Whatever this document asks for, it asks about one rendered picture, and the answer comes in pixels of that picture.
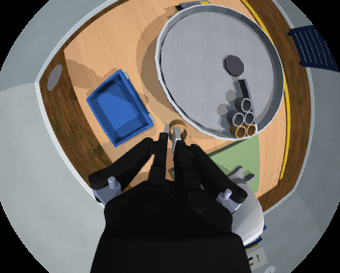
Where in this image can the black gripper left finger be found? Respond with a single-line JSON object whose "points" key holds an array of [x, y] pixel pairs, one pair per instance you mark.
{"points": [[108, 182]]}

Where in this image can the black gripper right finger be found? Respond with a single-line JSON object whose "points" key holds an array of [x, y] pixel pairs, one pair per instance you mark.
{"points": [[212, 178]]}

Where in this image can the grey metal bushing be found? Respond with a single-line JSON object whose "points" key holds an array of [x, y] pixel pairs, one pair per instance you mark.
{"points": [[239, 118], [249, 118], [247, 104]]}

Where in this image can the bronze bushing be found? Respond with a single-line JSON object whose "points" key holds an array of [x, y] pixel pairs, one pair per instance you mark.
{"points": [[250, 129], [175, 123], [240, 133]]}

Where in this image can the blue crate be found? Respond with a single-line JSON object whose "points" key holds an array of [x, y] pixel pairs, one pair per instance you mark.
{"points": [[118, 110]]}

